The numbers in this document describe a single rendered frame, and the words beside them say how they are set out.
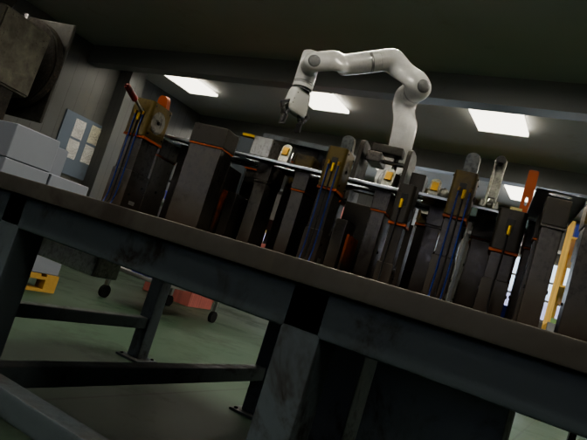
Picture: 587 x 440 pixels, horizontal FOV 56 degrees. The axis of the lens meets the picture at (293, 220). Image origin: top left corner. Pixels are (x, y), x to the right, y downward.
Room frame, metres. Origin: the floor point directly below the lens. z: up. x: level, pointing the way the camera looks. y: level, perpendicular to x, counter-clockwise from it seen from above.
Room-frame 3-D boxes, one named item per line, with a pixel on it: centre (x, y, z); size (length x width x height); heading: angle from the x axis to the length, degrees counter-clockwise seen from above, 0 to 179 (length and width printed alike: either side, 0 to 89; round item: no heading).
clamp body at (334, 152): (1.54, -0.07, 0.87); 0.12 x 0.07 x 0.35; 159
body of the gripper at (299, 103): (2.18, 0.13, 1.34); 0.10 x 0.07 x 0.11; 136
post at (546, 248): (1.16, -0.53, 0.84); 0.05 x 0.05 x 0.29; 69
